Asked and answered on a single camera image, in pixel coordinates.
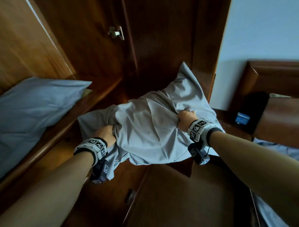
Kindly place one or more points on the person's right hand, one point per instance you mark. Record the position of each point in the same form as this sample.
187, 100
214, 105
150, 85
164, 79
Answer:
186, 118

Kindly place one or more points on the person's left hand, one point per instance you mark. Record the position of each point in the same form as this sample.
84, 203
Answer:
106, 133

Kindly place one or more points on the grey pillow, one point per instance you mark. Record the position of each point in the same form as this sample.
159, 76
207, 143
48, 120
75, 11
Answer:
30, 112
149, 126

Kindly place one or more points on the brown wooden wardrobe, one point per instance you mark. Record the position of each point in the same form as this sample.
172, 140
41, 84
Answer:
158, 35

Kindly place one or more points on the person's right forearm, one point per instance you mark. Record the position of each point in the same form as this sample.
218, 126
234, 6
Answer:
261, 168

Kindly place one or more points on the person's left forearm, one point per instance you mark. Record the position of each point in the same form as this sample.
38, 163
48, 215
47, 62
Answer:
51, 191

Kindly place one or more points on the grey-blue bed sheet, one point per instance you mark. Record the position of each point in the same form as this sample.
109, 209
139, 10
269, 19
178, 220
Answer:
289, 152

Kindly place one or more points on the white marker left wristband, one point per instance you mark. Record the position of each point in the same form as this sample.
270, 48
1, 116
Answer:
94, 146

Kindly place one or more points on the white marker wristband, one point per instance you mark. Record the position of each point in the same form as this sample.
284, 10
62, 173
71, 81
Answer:
94, 146
201, 131

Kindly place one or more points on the white marker right wristband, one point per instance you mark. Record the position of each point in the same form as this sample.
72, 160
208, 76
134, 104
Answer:
201, 131

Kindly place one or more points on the brown wooden nightstand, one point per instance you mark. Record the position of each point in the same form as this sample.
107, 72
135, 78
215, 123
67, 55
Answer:
224, 124

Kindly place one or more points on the black device with blue screen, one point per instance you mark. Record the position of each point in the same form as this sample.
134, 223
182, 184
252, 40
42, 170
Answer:
253, 107

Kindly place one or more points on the metal door hinge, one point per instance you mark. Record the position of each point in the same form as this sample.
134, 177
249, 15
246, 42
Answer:
116, 32

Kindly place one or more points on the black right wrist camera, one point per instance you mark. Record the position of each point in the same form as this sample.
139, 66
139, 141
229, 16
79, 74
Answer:
198, 154

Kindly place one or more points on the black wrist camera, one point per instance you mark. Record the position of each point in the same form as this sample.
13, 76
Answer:
198, 154
100, 171

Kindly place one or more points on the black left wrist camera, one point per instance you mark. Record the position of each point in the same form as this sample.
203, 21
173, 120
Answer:
100, 171

